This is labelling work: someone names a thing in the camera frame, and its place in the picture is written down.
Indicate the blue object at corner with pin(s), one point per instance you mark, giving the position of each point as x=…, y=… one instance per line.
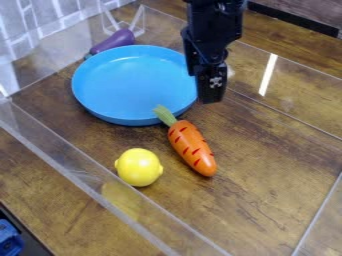
x=10, y=241

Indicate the purple toy eggplant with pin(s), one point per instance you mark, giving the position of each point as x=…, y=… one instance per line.
x=121, y=38

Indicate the clear acrylic enclosure wall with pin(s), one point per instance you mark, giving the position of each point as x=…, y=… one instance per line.
x=272, y=202

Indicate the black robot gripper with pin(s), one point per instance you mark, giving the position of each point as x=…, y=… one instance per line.
x=213, y=26

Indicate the dark board in background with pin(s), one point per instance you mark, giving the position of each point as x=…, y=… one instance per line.
x=293, y=19

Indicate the yellow toy lemon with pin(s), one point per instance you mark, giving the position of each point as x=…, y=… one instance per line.
x=137, y=167

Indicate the blue plastic plate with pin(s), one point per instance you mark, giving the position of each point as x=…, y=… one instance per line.
x=122, y=82

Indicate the orange toy carrot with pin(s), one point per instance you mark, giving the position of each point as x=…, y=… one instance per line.
x=188, y=142

